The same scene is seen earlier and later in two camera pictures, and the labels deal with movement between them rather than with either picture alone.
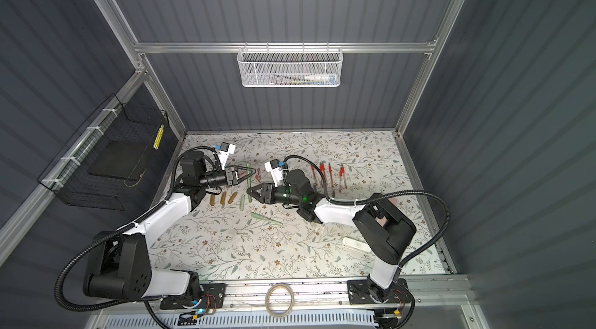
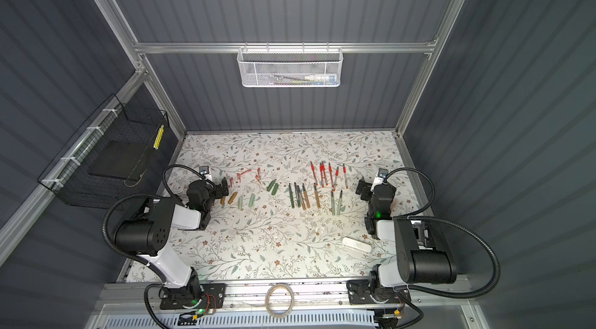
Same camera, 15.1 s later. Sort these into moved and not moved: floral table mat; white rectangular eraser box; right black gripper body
Moved: right black gripper body
Not moved: white rectangular eraser box; floral table mat
